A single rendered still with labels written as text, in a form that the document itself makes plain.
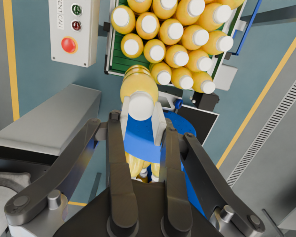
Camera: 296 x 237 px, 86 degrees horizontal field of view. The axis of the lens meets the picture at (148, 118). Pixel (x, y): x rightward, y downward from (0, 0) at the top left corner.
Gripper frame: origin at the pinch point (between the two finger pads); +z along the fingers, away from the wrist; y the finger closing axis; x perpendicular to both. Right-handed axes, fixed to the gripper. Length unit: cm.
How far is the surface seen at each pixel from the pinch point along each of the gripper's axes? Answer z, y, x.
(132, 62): 50, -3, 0
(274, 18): 44, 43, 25
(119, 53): 50, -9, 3
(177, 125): 30.0, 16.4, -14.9
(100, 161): 140, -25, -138
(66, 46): 28.7, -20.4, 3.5
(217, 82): 54, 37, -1
